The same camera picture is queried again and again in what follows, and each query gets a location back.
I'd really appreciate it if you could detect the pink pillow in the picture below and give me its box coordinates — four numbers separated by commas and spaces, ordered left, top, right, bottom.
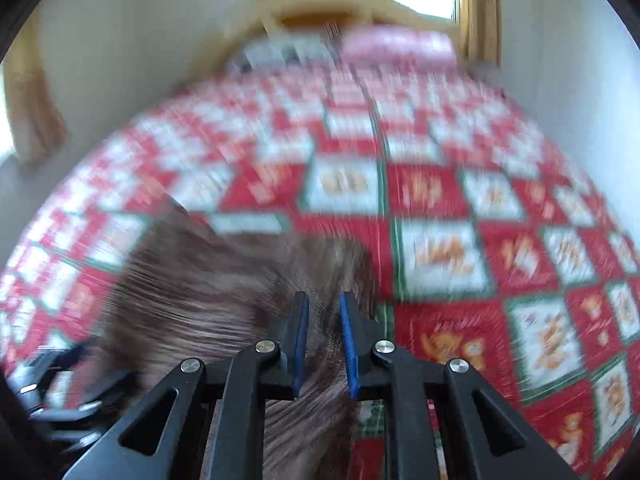
340, 25, 458, 70

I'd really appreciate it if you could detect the brown knitted sweater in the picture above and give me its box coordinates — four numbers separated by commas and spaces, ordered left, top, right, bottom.
76, 208, 378, 479

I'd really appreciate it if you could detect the yellow right curtain panel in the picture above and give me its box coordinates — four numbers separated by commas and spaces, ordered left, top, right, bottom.
458, 0, 501, 67

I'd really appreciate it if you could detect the red white patchwork bedspread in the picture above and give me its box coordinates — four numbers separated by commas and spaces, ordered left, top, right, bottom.
1, 65, 639, 479

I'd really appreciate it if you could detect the white patterned pillow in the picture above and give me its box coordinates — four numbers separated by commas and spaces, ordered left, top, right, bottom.
226, 32, 338, 75

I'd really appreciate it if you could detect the beige wooden arched headboard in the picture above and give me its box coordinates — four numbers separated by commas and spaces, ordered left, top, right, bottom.
190, 0, 461, 79

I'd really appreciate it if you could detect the yellow curtain left window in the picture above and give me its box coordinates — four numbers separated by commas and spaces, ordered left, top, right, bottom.
2, 10, 68, 166

